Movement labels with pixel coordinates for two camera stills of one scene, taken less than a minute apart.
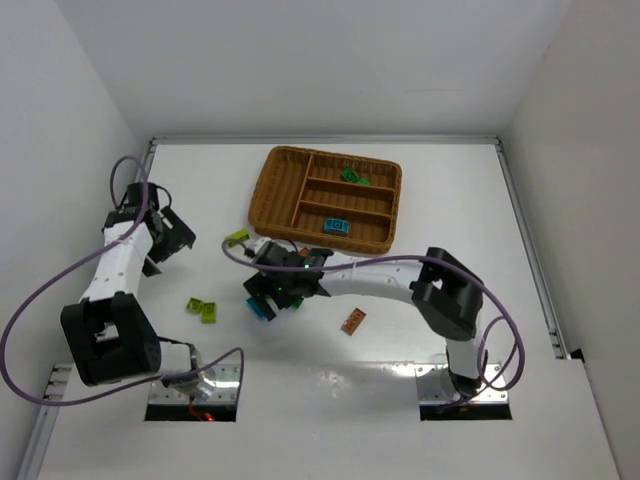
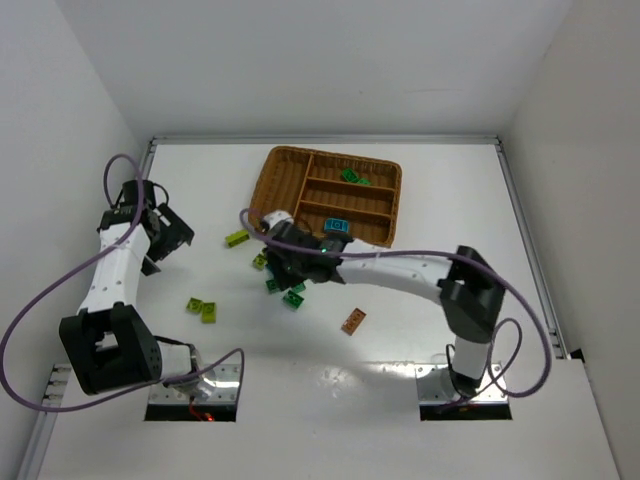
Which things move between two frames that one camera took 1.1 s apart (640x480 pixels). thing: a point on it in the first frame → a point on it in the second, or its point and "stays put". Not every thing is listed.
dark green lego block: [350, 174] stays put
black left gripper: [176, 234] stays put
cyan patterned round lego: [341, 227] stays put
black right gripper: [265, 295] → [280, 270]
